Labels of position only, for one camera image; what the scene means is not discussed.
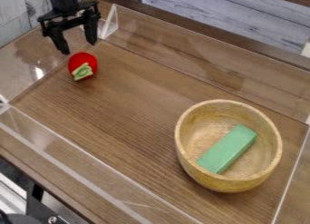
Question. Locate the clear acrylic corner bracket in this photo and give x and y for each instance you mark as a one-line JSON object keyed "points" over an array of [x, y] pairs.
{"points": [[106, 26]]}

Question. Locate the clear acrylic tray wall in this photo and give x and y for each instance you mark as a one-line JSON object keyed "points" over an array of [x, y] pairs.
{"points": [[94, 139]]}

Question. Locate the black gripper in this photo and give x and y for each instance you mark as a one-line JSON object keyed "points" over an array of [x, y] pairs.
{"points": [[65, 8]]}

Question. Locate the red plush tomato toy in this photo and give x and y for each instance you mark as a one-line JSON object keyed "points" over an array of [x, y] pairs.
{"points": [[81, 66]]}

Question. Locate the black metal table bracket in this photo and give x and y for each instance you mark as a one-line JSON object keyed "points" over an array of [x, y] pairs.
{"points": [[37, 210]]}

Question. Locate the wooden bowl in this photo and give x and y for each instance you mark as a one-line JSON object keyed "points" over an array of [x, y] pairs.
{"points": [[201, 125]]}

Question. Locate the green rectangular block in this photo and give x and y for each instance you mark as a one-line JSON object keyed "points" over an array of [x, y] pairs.
{"points": [[220, 156]]}

